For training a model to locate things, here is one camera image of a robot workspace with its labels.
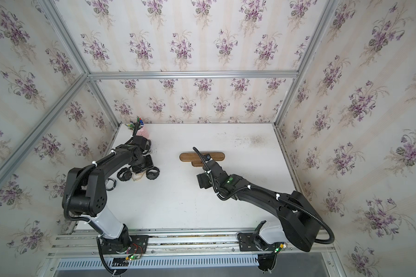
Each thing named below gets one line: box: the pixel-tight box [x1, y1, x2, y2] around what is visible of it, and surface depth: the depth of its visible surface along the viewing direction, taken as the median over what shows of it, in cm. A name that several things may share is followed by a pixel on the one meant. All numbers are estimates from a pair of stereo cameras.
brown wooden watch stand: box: [179, 152, 226, 167], surface depth 96 cm
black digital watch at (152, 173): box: [145, 166, 161, 181], surface depth 95 cm
